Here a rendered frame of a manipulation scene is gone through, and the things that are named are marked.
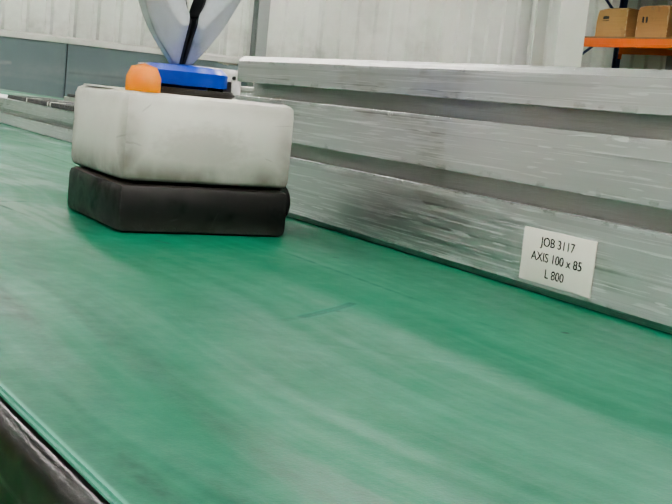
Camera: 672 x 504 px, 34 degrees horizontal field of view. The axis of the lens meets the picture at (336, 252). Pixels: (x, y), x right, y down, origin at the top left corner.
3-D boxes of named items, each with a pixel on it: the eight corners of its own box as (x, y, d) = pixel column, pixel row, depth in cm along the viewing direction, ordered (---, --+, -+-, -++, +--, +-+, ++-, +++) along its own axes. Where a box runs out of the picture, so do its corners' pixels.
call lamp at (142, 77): (120, 89, 48) (122, 60, 48) (153, 92, 49) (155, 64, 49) (131, 90, 47) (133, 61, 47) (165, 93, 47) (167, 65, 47)
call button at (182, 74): (126, 102, 53) (129, 59, 52) (205, 109, 55) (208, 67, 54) (155, 106, 49) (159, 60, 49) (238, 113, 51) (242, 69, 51)
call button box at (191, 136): (65, 208, 54) (74, 77, 53) (247, 215, 59) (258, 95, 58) (117, 232, 47) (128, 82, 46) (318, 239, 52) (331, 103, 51)
